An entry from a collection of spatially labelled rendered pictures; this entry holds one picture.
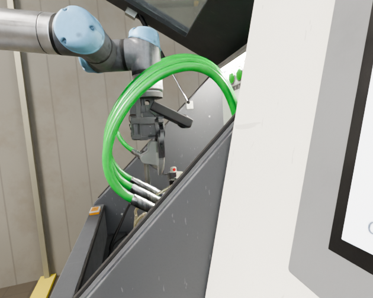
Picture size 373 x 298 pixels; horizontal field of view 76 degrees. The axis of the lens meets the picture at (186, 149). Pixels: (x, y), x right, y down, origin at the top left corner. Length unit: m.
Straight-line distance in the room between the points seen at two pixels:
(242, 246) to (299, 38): 0.19
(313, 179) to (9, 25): 0.55
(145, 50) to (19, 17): 0.25
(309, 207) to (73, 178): 2.23
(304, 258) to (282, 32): 0.19
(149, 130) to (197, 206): 0.33
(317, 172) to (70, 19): 0.46
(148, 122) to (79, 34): 0.23
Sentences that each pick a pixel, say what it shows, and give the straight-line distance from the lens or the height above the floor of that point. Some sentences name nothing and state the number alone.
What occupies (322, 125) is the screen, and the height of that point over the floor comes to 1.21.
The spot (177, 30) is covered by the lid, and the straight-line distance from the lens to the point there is 1.00.
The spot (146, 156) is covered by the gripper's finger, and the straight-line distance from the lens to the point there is 0.61.
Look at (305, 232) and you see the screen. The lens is 0.18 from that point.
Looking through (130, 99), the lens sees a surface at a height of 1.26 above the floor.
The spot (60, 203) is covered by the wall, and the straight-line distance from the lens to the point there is 2.40.
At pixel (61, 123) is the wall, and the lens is 2.32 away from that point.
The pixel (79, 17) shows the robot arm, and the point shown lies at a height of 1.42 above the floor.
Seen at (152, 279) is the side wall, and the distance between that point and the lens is 0.32.
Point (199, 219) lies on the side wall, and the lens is 0.30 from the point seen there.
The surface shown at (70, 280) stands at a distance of 0.54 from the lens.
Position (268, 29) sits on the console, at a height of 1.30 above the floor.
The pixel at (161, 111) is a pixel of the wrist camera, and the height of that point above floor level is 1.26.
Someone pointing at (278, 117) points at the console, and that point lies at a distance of 0.22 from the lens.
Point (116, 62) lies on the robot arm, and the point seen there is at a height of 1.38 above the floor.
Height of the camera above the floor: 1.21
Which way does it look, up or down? 5 degrees down
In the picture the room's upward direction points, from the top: 4 degrees counter-clockwise
